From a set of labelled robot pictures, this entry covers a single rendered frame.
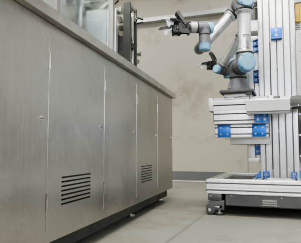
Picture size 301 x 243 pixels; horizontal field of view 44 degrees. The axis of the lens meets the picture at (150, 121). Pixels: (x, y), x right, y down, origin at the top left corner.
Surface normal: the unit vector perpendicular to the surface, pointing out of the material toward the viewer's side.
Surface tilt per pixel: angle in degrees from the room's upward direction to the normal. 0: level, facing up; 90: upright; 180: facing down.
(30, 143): 90
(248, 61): 97
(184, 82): 90
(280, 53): 90
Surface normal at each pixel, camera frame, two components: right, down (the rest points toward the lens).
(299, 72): -0.35, -0.07
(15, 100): 0.96, -0.02
